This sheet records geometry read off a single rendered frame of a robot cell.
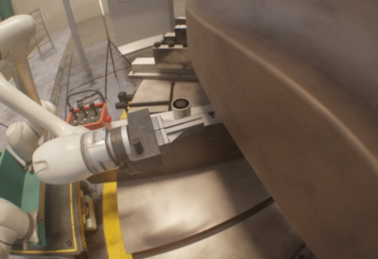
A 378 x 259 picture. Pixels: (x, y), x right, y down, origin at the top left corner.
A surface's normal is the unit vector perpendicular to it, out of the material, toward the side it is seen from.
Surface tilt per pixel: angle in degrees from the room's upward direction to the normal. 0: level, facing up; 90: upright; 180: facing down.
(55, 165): 47
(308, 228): 90
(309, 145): 90
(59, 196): 0
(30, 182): 0
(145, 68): 71
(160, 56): 90
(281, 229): 0
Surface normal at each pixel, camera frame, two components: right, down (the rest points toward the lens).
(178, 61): -0.19, 0.69
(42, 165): 0.04, -0.06
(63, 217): -0.05, -0.72
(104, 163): 0.33, 0.65
